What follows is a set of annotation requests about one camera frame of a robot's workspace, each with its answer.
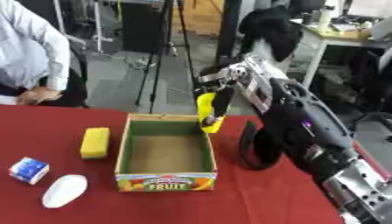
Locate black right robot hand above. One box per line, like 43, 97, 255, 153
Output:
192, 66, 238, 127

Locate black jacket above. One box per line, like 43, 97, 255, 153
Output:
237, 5, 305, 63

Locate small blue white carton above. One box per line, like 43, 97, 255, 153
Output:
7, 157, 53, 186

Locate yellow rectangular sponge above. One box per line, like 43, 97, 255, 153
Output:
80, 127, 112, 160

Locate black cabinet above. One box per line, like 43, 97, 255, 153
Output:
119, 0, 172, 55

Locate person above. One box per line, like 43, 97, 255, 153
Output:
0, 0, 74, 107

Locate person's hand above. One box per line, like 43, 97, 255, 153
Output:
15, 87, 65, 106

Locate black tripod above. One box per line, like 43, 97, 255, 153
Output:
133, 0, 200, 115

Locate white desk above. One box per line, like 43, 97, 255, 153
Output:
298, 22, 392, 89

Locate yellow toy banana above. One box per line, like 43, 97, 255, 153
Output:
196, 92, 227, 135

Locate cardboard box with green inside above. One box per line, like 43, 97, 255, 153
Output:
113, 113, 220, 193

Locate white oval object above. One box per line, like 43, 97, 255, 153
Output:
41, 174, 89, 209

